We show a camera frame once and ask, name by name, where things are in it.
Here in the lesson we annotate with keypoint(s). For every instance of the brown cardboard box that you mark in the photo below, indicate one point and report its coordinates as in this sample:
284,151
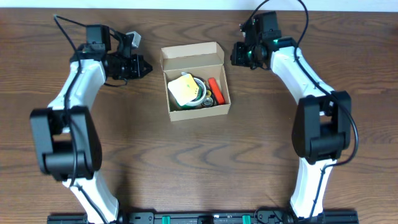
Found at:
204,61

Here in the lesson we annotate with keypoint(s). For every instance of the black teardrop tape measure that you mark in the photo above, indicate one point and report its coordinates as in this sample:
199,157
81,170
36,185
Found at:
209,100

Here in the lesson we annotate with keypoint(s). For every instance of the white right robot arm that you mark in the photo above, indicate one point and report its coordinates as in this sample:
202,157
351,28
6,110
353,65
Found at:
322,124

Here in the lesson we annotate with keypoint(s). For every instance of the green tape roll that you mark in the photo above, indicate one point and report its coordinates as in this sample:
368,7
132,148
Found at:
190,106

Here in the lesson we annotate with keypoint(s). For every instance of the red stapler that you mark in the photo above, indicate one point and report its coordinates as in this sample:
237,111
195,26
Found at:
216,91

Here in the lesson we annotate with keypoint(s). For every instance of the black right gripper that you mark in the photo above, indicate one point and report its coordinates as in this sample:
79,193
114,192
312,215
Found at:
236,53

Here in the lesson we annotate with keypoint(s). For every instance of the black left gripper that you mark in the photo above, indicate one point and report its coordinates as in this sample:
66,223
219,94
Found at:
137,66

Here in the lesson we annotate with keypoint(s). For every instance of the beige masking tape roll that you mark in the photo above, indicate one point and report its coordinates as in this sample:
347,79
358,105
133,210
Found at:
201,93

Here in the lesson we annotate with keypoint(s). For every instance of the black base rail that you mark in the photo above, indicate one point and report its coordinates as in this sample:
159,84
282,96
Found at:
257,217

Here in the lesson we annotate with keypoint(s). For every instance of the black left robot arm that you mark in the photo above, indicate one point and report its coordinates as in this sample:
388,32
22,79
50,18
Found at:
66,142

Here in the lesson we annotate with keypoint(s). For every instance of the yellow sticky note pad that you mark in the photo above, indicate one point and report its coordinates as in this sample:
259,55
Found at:
184,89

